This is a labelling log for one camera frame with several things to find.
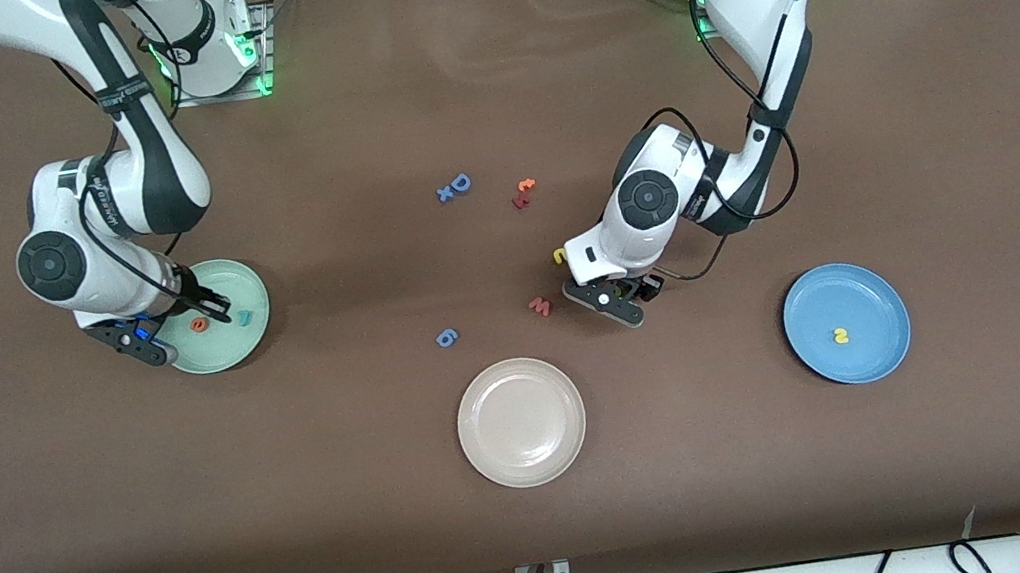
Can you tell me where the beige plate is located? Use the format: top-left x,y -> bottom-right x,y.
448,348 -> 596,497

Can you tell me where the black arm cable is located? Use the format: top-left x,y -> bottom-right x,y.
619,0 -> 816,285

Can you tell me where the blue plate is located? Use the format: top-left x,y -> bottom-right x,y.
776,254 -> 919,395

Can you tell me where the brown table mat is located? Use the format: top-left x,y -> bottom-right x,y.
0,0 -> 1020,573

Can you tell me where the pale green plate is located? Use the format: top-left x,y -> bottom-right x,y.
152,253 -> 280,381

